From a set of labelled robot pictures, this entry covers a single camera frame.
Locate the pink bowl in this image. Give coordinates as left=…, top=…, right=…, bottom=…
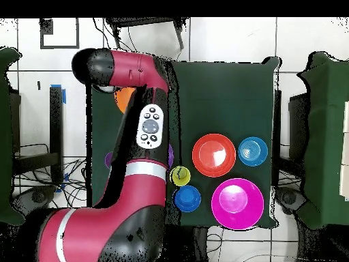
left=211, top=177, right=265, bottom=231

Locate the dark green tablecloth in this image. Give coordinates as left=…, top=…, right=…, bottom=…
left=85, top=57, right=282, bottom=229

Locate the large yellow-orange bowl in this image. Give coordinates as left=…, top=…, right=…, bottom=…
left=113, top=87, right=137, bottom=115

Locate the black frame table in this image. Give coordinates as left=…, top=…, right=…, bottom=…
left=12, top=85, right=65, bottom=186

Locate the purple cup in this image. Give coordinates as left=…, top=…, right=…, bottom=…
left=104, top=151, right=115, bottom=169

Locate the blue tape strip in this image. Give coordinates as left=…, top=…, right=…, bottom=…
left=50, top=84, right=67, bottom=104

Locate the yellow cup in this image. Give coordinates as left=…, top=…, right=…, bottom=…
left=169, top=165, right=192, bottom=187

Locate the bundle of floor cables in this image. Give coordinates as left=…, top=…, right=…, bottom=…
left=13, top=143, right=89, bottom=211

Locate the light blue bowl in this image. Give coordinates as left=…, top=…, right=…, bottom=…
left=237, top=136, right=269, bottom=167

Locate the red bowl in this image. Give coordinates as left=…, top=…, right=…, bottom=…
left=192, top=133, right=237, bottom=178

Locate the dark blue bowl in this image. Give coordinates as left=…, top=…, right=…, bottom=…
left=173, top=184, right=202, bottom=213

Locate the green cloth covered side table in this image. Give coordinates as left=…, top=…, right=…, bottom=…
left=297, top=51, right=349, bottom=230
left=0, top=47, right=26, bottom=226

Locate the purple bowl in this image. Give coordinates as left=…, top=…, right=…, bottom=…
left=166, top=143, right=175, bottom=170

